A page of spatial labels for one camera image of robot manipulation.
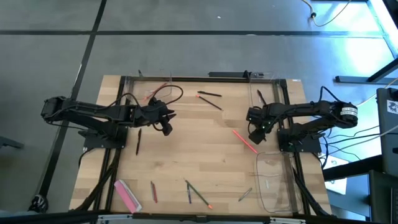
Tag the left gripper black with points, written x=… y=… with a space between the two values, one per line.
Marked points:
x=152 y=113

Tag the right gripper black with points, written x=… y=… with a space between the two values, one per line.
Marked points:
x=258 y=115

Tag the black pen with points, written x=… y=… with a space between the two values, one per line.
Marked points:
x=210 y=93
x=261 y=97
x=138 y=141

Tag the red pencil orange eraser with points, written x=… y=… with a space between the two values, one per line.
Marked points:
x=158 y=89

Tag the pink pencil orange eraser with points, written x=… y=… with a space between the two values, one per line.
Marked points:
x=245 y=141

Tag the dark slim pen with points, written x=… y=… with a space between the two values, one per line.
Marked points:
x=151 y=186

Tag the grey slim crayon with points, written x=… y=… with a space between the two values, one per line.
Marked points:
x=245 y=194

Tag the green pencil orange eraser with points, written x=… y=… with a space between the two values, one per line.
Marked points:
x=199 y=194

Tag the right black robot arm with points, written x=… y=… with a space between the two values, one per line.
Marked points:
x=311 y=109

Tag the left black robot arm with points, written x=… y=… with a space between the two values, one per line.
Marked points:
x=87 y=112

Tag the clear plastic pen bin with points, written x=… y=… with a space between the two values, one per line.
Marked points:
x=269 y=90

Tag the clear plastic pencil bin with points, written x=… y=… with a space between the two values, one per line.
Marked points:
x=146 y=83

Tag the black pencil orange eraser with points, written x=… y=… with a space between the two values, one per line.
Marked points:
x=210 y=103

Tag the large clear plastic bin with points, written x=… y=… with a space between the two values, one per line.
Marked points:
x=280 y=193

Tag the red crayon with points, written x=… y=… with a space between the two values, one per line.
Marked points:
x=155 y=194

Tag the pink eraser white sleeve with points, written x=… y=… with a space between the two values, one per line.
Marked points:
x=124 y=194

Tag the white paper sheet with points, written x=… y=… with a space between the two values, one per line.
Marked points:
x=337 y=183

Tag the black floor beam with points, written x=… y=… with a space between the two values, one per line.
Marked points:
x=351 y=168

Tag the black and silver crossbar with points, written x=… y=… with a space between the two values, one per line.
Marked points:
x=199 y=217

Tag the black desk leg beam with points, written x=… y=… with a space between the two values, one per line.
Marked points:
x=367 y=79

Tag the grey equipment case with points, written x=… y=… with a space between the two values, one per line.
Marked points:
x=388 y=130

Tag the dark box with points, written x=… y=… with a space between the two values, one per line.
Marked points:
x=382 y=199

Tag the person's shoe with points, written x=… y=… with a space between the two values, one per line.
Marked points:
x=38 y=203

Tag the grey chair leg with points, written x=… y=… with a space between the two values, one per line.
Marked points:
x=11 y=143

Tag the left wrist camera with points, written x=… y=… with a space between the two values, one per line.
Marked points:
x=167 y=128

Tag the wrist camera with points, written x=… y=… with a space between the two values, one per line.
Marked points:
x=167 y=128
x=257 y=137

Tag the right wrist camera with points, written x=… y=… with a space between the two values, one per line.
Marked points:
x=257 y=137

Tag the black aluminium table frame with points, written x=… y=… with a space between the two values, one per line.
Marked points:
x=202 y=79

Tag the small dark frame bracket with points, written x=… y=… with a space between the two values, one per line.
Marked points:
x=140 y=73

